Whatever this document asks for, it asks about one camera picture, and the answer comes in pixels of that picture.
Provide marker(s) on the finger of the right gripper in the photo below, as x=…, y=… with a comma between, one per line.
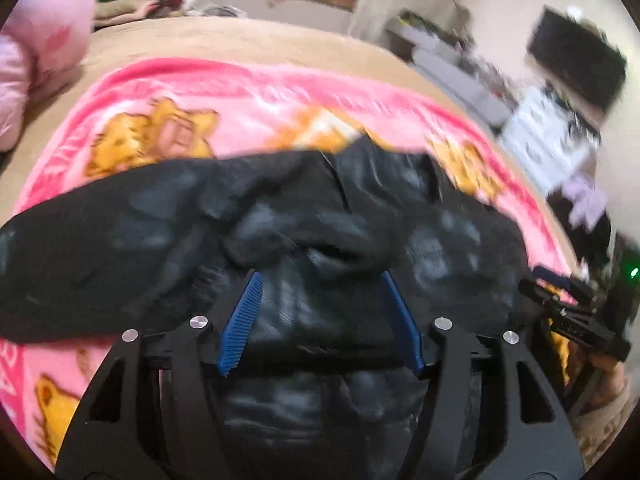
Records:
x=548, y=276

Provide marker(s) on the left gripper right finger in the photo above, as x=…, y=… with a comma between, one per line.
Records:
x=489, y=411

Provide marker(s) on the grey dressing table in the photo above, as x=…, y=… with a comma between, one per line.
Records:
x=445, y=58

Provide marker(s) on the pink cartoon cat blanket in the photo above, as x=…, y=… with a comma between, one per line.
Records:
x=200, y=110

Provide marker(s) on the purple garment on chair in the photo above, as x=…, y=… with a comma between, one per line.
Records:
x=588, y=201

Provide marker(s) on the right hand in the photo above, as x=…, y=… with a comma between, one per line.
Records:
x=612, y=382

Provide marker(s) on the white drawer chest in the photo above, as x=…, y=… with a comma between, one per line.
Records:
x=548, y=142

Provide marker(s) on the black wall television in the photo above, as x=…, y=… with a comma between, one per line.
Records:
x=579, y=58

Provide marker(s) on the pink duvet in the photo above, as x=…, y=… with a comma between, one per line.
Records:
x=42, y=44

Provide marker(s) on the black leather jacket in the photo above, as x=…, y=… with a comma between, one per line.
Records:
x=321, y=393

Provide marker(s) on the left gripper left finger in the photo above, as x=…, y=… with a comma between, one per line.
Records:
x=147, y=413

